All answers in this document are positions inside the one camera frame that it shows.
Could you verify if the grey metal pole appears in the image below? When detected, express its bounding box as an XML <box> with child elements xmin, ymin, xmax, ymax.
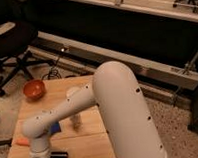
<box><xmin>172</xmin><ymin>50</ymin><xmax>198</xmax><ymax>107</ymax></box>

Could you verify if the blue orange sponge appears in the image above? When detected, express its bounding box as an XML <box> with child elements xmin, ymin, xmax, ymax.
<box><xmin>16</xmin><ymin>123</ymin><xmax>61</xmax><ymax>147</ymax></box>

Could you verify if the black cable on floor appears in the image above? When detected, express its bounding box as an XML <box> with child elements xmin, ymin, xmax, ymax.
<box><xmin>40</xmin><ymin>56</ymin><xmax>62</xmax><ymax>81</ymax></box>

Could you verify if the black office chair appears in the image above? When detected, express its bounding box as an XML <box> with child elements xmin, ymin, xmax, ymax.
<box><xmin>0</xmin><ymin>21</ymin><xmax>54</xmax><ymax>97</ymax></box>

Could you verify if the orange bowl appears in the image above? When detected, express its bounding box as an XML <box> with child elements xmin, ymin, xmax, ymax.
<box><xmin>23</xmin><ymin>80</ymin><xmax>46</xmax><ymax>100</ymax></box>

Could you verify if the long metal rail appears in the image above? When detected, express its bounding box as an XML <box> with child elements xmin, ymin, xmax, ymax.
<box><xmin>31</xmin><ymin>31</ymin><xmax>198</xmax><ymax>91</ymax></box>

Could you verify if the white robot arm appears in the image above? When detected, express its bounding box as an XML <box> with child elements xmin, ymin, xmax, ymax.
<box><xmin>22</xmin><ymin>61</ymin><xmax>169</xmax><ymax>158</ymax></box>

